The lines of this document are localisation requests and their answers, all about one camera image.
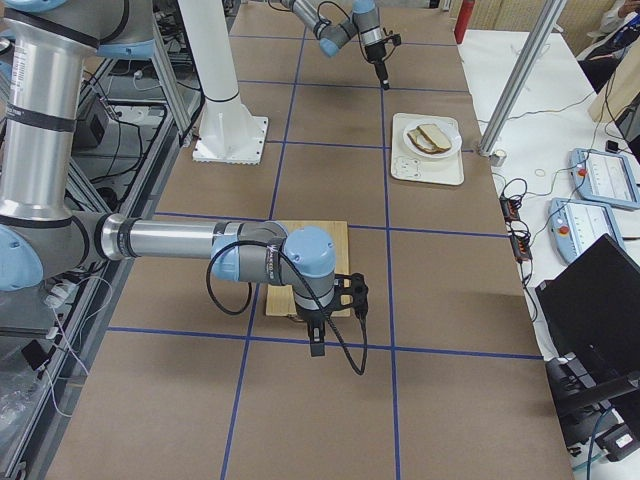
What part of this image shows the bamboo cutting board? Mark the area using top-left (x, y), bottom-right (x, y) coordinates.
top-left (265, 220), bottom-right (350, 317)

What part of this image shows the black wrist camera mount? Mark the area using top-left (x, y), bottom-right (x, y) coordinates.
top-left (329, 273), bottom-right (369, 321)

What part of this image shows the orange black usb hub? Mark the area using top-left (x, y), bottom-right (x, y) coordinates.
top-left (499, 195), bottom-right (533, 264)

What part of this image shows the black laptop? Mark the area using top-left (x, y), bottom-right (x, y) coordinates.
top-left (535, 234), bottom-right (639, 381)

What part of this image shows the bread slice with egg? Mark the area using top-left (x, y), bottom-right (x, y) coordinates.
top-left (407, 128), bottom-right (438, 154)

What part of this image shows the red cylinder bottle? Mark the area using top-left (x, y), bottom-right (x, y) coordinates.
top-left (454, 0), bottom-right (475, 44)

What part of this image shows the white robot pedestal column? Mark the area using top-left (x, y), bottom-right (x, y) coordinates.
top-left (179, 0), bottom-right (268, 165)

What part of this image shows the small metal tape roll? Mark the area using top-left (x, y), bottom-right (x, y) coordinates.
top-left (489, 149), bottom-right (507, 168)

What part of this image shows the cream plastic tray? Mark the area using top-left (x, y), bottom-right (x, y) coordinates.
top-left (390, 113), bottom-right (464, 186)

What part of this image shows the blue teach pendant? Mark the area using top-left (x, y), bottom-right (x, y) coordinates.
top-left (569, 148), bottom-right (639, 210)
top-left (549, 198), bottom-right (624, 264)

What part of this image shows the blue teach pendant upper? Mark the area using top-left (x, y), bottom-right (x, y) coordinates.
top-left (569, 148), bottom-right (639, 210)

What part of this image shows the blue teach pendant lower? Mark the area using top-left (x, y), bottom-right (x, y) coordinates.
top-left (549, 198), bottom-right (624, 264)

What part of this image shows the seated person in background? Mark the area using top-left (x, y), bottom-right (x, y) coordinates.
top-left (576, 1), bottom-right (639, 93)

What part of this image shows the aluminium frame post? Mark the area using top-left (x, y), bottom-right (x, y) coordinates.
top-left (478, 0), bottom-right (567, 157)

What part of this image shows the white round plate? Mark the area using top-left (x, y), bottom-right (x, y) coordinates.
top-left (402, 119), bottom-right (462, 159)

